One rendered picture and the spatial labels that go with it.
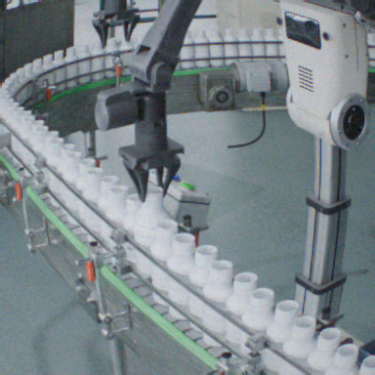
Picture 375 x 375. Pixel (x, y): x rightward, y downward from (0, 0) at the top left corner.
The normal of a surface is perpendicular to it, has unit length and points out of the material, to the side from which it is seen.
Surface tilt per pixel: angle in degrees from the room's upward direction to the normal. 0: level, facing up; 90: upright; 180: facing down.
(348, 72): 101
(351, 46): 90
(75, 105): 90
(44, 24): 90
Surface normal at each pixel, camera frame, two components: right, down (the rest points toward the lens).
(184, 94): 0.23, 0.40
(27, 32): 0.53, 0.33
